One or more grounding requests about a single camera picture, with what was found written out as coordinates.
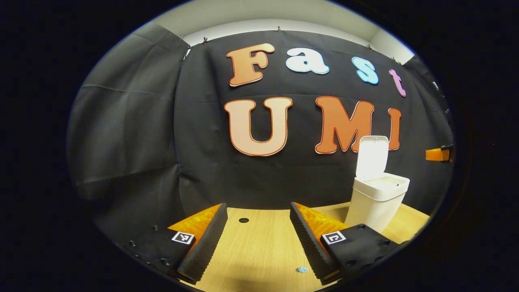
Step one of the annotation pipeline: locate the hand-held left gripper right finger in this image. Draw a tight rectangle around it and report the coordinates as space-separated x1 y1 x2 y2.
290 202 402 286

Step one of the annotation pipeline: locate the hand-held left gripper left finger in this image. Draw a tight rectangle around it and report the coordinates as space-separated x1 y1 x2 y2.
118 203 228 284

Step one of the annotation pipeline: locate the white desktop garbage bin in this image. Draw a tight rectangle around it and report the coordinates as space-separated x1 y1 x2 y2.
344 135 410 234

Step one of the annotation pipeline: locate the wooden desktop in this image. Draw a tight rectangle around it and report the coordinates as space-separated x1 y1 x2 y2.
187 202 430 292

